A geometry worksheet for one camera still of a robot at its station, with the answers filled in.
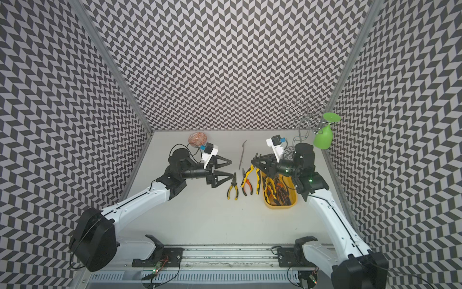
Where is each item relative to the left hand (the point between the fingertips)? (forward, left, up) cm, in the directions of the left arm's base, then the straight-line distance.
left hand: (231, 171), depth 69 cm
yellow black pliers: (+8, 0, -25) cm, 26 cm away
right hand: (+1, -9, +2) cm, 9 cm away
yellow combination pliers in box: (+7, -19, -24) cm, 31 cm away
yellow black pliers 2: (0, -8, +2) cm, 8 cm away
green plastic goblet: (+20, -43, -3) cm, 47 cm away
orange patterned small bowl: (+38, +24, -24) cm, 50 cm away
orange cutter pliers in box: (-1, -23, -22) cm, 32 cm away
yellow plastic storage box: (+8, -29, -25) cm, 39 cm away
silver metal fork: (+28, -5, -26) cm, 38 cm away
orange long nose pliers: (+6, -5, -26) cm, 27 cm away
